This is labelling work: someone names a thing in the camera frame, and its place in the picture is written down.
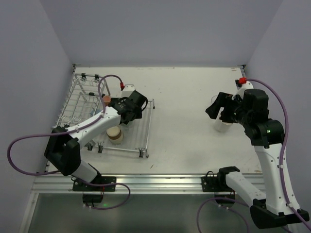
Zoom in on clear glass cup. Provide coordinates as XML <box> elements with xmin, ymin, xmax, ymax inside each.
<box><xmin>210</xmin><ymin>95</ymin><xmax>218</xmax><ymax>104</ymax></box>

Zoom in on white ceramic mug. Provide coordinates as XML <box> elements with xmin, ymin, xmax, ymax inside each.
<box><xmin>213</xmin><ymin>119</ymin><xmax>232</xmax><ymax>133</ymax></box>

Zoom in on light green cup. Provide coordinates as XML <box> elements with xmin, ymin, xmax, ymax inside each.
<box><xmin>121</xmin><ymin>121</ymin><xmax>134</xmax><ymax>128</ymax></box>

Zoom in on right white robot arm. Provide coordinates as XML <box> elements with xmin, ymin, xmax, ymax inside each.
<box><xmin>206</xmin><ymin>89</ymin><xmax>310</xmax><ymax>229</ymax></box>

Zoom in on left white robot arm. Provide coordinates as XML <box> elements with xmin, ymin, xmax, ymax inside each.
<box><xmin>44</xmin><ymin>90</ymin><xmax>148</xmax><ymax>183</ymax></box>

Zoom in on pink ceramic mug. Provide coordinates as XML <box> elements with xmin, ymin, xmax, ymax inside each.
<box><xmin>102</xmin><ymin>95</ymin><xmax>112</xmax><ymax>106</ymax></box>

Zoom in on beige brown cup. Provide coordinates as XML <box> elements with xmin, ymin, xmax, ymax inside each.
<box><xmin>106</xmin><ymin>126</ymin><xmax>123</xmax><ymax>144</ymax></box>

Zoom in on blue cup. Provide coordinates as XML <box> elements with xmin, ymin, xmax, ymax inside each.
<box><xmin>90</xmin><ymin>110</ymin><xmax>98</xmax><ymax>116</ymax></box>

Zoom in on right black control box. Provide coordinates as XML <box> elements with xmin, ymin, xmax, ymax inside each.
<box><xmin>214</xmin><ymin>194</ymin><xmax>236</xmax><ymax>205</ymax></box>

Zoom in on black control box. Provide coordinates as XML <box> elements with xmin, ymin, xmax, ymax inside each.
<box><xmin>214</xmin><ymin>194</ymin><xmax>236</xmax><ymax>205</ymax></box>
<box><xmin>82</xmin><ymin>194</ymin><xmax>104</xmax><ymax>204</ymax></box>

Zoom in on left black control box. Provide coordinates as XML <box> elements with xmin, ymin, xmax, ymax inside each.
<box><xmin>82</xmin><ymin>194</ymin><xmax>104</xmax><ymax>204</ymax></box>

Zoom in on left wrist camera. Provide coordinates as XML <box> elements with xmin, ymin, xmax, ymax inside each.
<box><xmin>121</xmin><ymin>84</ymin><xmax>136</xmax><ymax>98</ymax></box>

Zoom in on silver wire dish rack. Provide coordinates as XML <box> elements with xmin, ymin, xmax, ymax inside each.
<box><xmin>55</xmin><ymin>73</ymin><xmax>155</xmax><ymax>158</ymax></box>

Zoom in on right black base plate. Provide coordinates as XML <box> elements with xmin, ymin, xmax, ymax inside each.
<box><xmin>201</xmin><ymin>171</ymin><xmax>233</xmax><ymax>192</ymax></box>

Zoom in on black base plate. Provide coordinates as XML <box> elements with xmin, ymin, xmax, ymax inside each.
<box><xmin>201</xmin><ymin>171</ymin><xmax>233</xmax><ymax>192</ymax></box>
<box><xmin>72</xmin><ymin>176</ymin><xmax>117</xmax><ymax>192</ymax></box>

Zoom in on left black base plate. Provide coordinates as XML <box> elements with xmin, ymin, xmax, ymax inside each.
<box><xmin>72</xmin><ymin>176</ymin><xmax>117</xmax><ymax>192</ymax></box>

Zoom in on aluminium mounting rail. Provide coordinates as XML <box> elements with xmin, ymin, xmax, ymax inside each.
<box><xmin>33</xmin><ymin>173</ymin><xmax>268</xmax><ymax>194</ymax></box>

